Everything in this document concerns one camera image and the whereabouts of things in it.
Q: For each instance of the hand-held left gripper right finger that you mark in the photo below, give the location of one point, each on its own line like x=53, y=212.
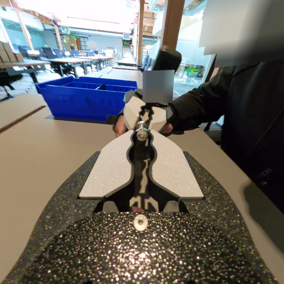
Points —
x=175, y=171

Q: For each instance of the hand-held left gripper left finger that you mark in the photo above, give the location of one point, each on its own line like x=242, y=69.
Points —
x=108, y=171

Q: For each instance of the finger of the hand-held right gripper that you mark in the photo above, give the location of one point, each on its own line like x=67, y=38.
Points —
x=132, y=111
x=160, y=116

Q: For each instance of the silver metal bolt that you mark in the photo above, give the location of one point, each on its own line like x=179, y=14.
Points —
x=142, y=132

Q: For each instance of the blue plastic storage bin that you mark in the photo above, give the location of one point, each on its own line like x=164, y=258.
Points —
x=80, y=100

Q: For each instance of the person's right forearm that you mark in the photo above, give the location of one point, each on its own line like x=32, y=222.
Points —
x=199, y=104

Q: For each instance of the person's right hand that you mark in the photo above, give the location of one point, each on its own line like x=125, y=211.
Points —
x=119, y=126

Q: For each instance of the long wooden desk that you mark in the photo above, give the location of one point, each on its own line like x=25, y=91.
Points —
x=80, y=60

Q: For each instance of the person's dark jacket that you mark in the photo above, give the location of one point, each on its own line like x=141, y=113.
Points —
x=257, y=124

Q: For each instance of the stack of cardboard boxes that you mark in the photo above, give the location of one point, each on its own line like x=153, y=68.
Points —
x=9, y=51

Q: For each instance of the wooden post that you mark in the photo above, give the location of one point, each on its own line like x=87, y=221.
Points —
x=171, y=22
x=140, y=26

